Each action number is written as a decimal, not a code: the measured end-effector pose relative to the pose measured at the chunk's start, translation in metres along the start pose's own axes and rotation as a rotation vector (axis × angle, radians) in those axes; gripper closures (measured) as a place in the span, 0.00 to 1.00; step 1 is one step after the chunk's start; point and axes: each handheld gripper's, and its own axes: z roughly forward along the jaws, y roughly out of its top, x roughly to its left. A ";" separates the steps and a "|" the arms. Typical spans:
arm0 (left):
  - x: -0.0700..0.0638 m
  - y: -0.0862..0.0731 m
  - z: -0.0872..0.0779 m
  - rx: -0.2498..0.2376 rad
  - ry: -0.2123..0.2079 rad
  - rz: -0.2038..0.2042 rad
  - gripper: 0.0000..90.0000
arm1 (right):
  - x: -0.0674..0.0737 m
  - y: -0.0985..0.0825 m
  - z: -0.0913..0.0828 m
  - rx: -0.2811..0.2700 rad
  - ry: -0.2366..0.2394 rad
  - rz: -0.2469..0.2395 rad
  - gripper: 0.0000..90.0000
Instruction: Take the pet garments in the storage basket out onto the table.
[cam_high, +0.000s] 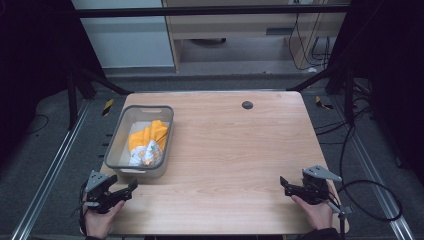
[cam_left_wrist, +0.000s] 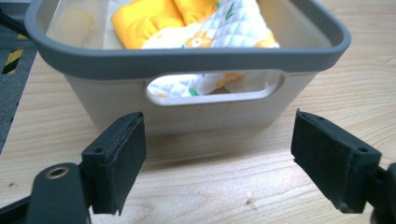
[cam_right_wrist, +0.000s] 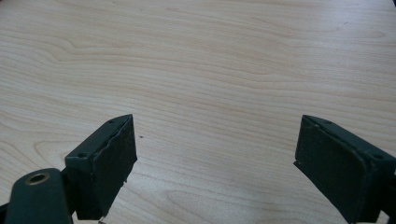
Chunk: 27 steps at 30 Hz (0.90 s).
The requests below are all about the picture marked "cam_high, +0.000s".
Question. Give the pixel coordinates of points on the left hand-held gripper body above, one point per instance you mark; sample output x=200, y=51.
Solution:
x=97, y=193

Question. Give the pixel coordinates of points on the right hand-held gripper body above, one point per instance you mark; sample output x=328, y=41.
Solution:
x=316, y=188

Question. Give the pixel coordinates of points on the person's right hand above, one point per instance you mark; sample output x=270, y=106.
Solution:
x=316, y=213

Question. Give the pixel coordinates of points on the person's left hand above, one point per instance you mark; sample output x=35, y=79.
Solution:
x=100, y=221

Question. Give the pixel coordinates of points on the grey plastic basket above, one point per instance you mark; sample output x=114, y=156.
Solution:
x=120, y=156

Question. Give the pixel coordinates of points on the orange and white cloth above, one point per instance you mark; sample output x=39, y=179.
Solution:
x=148, y=141

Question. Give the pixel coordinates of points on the black yellow tape marker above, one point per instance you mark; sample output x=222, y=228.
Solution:
x=321, y=103
x=107, y=107

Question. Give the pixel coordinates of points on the round grey table grommet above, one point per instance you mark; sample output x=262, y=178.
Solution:
x=247, y=105

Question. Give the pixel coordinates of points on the black metal stand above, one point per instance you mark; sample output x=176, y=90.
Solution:
x=348, y=100
x=71, y=100

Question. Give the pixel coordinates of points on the dark curtain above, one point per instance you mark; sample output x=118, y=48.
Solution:
x=36, y=66
x=390, y=66

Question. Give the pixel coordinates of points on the white cabinet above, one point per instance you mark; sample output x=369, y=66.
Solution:
x=133, y=43

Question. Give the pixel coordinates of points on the light wooden desk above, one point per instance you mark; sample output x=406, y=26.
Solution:
x=233, y=26

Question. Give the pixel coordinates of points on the black horizontal metal bar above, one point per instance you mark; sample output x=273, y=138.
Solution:
x=200, y=12

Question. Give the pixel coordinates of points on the grey metal bracket on pole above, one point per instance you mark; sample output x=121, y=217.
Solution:
x=340, y=213

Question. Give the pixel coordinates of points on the aluminium floor rail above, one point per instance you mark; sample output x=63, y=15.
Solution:
x=50, y=173
x=373, y=173

